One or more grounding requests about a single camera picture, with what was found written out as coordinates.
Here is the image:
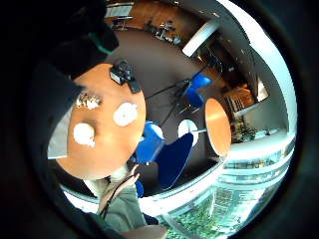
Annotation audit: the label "brown white patterned packet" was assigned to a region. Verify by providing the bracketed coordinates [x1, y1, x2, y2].
[75, 92, 104, 111]

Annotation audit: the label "black tripod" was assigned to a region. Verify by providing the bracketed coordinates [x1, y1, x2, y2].
[145, 63, 210, 128]

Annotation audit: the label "black cable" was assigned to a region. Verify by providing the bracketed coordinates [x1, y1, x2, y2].
[99, 172, 139, 219]

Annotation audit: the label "white board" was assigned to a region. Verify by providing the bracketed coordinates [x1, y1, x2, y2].
[105, 2, 136, 20]

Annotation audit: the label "round wooden side table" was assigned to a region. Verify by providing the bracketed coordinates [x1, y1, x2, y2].
[176, 98, 232, 157]

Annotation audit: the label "white crumpled paper bowl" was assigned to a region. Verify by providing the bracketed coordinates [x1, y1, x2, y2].
[72, 121, 97, 148]

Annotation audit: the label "black camera on stand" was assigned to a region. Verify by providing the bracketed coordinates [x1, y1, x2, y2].
[109, 59, 143, 95]

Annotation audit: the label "white pillar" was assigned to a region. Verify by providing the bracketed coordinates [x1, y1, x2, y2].
[181, 20, 220, 58]

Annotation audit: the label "white round plate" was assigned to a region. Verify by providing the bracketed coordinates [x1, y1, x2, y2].
[113, 102, 139, 127]

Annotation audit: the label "the person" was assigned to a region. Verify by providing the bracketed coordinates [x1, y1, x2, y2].
[83, 162, 168, 239]

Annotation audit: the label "green potted plant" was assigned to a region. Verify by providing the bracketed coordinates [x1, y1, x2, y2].
[231, 116, 257, 144]

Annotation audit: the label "background tables and chairs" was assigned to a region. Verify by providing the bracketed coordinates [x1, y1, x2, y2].
[143, 19, 183, 46]

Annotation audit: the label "blue chair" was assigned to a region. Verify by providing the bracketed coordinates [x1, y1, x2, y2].
[184, 73, 213, 110]
[134, 120, 166, 165]
[156, 132, 195, 191]

